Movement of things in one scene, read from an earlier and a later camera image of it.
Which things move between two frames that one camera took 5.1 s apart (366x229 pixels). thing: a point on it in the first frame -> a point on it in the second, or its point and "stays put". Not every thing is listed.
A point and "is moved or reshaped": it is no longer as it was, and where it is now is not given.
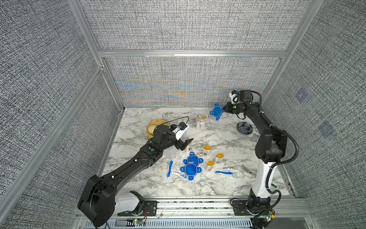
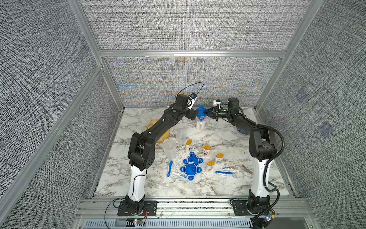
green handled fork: [245, 168] stays put
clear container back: [200, 121] stays put
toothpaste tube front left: [179, 174] stays put
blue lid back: [217, 111] is moved or reshaped
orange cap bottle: [198, 122] stays put
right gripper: [228, 109] -> [215, 112]
